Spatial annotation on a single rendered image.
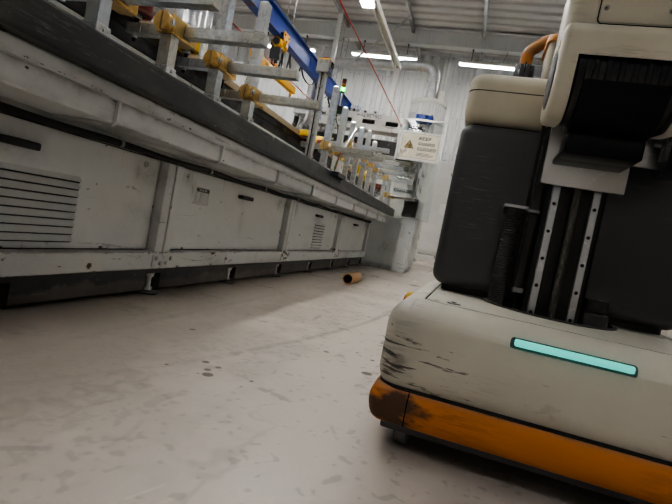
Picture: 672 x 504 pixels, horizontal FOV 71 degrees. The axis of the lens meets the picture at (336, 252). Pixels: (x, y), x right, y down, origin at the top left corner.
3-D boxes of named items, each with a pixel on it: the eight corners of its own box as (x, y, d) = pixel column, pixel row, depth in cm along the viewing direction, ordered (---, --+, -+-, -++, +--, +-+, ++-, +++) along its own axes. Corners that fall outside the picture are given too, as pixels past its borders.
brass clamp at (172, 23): (197, 50, 137) (200, 33, 137) (169, 29, 124) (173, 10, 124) (179, 48, 139) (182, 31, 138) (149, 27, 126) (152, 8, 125)
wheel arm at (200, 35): (267, 52, 128) (270, 36, 128) (262, 47, 125) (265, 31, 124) (132, 39, 139) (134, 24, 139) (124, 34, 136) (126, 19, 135)
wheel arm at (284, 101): (320, 113, 176) (322, 102, 176) (317, 111, 173) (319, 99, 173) (216, 100, 187) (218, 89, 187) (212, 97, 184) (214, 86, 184)
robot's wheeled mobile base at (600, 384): (407, 352, 150) (423, 275, 149) (629, 409, 133) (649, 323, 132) (358, 427, 86) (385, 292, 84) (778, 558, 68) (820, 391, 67)
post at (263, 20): (249, 132, 179) (272, 4, 177) (245, 130, 176) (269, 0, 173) (241, 131, 180) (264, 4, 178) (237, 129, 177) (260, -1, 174)
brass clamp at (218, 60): (237, 81, 161) (240, 66, 161) (217, 66, 148) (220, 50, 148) (221, 79, 163) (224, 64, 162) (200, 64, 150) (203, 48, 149)
